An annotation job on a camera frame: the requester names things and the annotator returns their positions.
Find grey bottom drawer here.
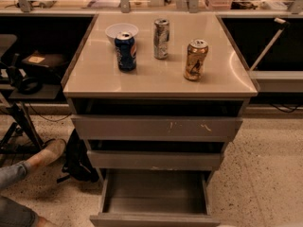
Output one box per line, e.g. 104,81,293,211
90,169,220,227

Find grey drawer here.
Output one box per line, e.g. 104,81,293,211
87,150,221,171
72,114,242,142
90,169,220,227

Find grey drawer cabinet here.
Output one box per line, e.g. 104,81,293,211
60,12,259,187

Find grey top drawer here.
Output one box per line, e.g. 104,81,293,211
72,114,242,142

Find grey middle drawer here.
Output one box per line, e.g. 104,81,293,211
87,150,221,171

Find blue Pepsi can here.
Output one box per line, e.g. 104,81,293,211
115,31,136,72

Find gold crumpled can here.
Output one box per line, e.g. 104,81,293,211
184,39,208,81

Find silver crumpled can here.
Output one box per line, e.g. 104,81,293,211
153,18,169,60

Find white bowl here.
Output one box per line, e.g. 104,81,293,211
105,23,139,44

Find black backpack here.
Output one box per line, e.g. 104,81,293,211
57,130,99,183

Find dark box with label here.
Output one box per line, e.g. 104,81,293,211
21,51,69,84

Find beige shoe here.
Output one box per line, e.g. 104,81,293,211
27,139,66,169

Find black headphones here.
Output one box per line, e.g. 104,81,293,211
6,53,42,95

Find blue jeans leg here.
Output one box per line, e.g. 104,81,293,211
0,161,31,190

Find black stand frame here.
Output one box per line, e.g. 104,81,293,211
0,103,45,155

